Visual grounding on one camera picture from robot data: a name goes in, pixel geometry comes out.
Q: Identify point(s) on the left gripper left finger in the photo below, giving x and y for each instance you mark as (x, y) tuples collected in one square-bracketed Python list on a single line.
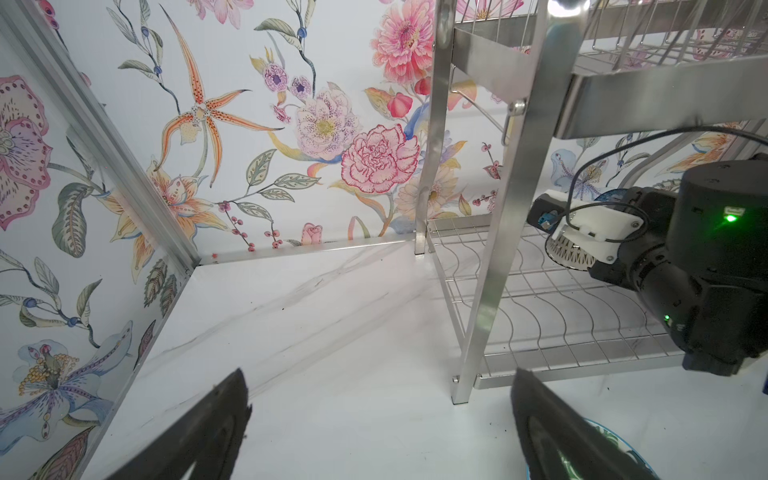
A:
[(204, 443)]

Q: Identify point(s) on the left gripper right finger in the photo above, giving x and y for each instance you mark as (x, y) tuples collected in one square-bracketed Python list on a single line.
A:
[(530, 397)]

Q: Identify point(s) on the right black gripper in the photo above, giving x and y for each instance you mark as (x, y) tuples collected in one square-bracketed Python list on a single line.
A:
[(645, 250)]

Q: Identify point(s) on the white red-patterned bowl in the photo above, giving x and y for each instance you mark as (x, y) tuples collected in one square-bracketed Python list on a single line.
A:
[(567, 254)]

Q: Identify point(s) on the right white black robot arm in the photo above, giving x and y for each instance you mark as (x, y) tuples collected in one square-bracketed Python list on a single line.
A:
[(701, 265)]

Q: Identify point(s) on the steel two-tier dish rack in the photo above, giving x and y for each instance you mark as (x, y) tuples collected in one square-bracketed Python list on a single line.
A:
[(599, 96)]

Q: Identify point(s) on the blue-rimmed leaf bowl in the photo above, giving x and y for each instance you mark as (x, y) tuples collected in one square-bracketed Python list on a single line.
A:
[(579, 449)]

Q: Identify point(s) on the left aluminium frame post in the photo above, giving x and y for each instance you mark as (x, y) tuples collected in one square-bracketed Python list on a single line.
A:
[(25, 29)]

